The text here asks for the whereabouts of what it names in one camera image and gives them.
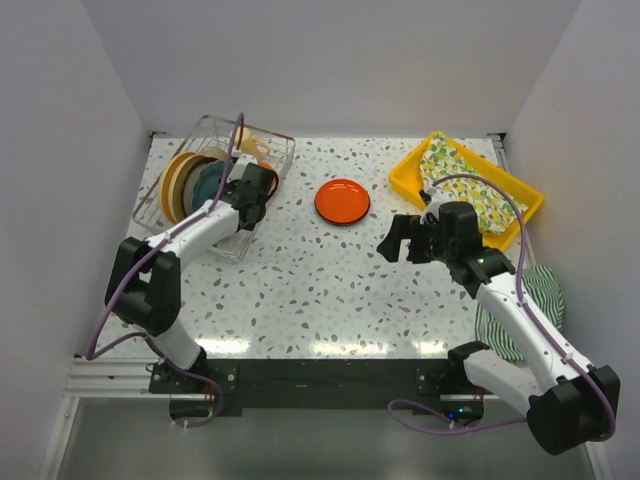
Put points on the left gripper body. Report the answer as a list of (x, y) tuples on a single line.
[(262, 211)]

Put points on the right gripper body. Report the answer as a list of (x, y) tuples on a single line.
[(431, 231)]

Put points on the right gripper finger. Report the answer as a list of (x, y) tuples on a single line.
[(416, 250), (401, 229)]

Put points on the teal embossed plate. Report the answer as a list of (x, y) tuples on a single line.
[(208, 183)]

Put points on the orange plate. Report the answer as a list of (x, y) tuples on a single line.
[(342, 201)]

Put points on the red floral plate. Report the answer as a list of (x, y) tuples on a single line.
[(345, 225)]

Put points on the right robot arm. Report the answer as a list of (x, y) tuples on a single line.
[(561, 395)]

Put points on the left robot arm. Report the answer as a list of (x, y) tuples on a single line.
[(144, 289)]

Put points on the orange ceramic bowl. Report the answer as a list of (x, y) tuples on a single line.
[(274, 180)]

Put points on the yellow ceramic mug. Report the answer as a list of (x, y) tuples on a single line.
[(245, 142)]

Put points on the yellow plastic tray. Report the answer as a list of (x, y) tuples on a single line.
[(406, 181)]

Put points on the dark brown beige plate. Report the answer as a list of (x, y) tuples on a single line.
[(186, 197)]

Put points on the beige small plate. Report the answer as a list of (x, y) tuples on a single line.
[(216, 154)]

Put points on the yellow plate inner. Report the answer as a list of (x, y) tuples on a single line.
[(176, 186)]

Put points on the yellow plate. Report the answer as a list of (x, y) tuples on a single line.
[(165, 180), (176, 186)]

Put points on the yellow plate outer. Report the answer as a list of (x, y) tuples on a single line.
[(165, 180)]

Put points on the green striped cloth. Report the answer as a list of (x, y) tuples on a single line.
[(544, 287)]

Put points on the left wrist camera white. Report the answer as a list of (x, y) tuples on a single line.
[(245, 162)]

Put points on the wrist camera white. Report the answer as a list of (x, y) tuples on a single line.
[(245, 162), (434, 198)]

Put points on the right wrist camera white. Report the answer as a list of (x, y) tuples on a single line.
[(434, 198)]

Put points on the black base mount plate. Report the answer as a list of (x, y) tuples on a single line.
[(343, 384)]

